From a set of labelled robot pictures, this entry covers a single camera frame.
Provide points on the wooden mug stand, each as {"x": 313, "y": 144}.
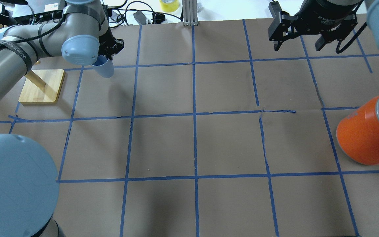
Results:
{"x": 21, "y": 47}

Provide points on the aluminium frame post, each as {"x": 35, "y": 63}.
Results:
{"x": 189, "y": 10}

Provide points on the light blue cup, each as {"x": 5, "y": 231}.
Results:
{"x": 103, "y": 66}

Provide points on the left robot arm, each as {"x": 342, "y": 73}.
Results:
{"x": 28, "y": 187}

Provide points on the black adapter box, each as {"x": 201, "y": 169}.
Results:
{"x": 275, "y": 8}

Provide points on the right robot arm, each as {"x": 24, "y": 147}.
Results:
{"x": 372, "y": 22}

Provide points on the orange can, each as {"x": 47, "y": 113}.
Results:
{"x": 358, "y": 133}

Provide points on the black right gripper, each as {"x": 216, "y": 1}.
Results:
{"x": 328, "y": 16}

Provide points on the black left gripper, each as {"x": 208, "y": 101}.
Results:
{"x": 110, "y": 45}

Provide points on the yellow tape roll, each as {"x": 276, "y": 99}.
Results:
{"x": 169, "y": 6}

